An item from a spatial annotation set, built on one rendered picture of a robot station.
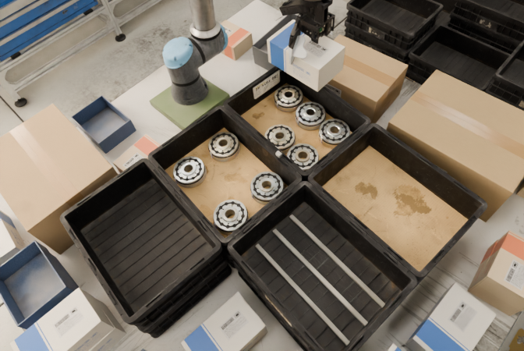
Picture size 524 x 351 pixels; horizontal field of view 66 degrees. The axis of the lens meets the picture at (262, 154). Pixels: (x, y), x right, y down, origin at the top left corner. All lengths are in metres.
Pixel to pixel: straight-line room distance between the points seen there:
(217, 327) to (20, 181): 0.77
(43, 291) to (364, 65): 1.30
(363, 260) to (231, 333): 0.41
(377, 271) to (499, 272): 0.31
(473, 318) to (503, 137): 0.54
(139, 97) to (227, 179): 0.66
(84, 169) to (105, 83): 1.67
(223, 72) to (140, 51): 1.43
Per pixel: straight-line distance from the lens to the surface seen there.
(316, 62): 1.17
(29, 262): 1.48
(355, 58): 1.59
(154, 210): 1.31
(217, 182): 1.31
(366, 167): 1.33
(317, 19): 1.12
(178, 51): 1.55
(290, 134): 1.35
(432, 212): 1.29
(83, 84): 3.08
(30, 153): 1.54
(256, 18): 2.05
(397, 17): 2.42
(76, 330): 1.22
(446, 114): 1.42
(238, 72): 1.78
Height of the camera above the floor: 1.94
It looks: 56 degrees down
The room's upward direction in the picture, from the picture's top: 8 degrees counter-clockwise
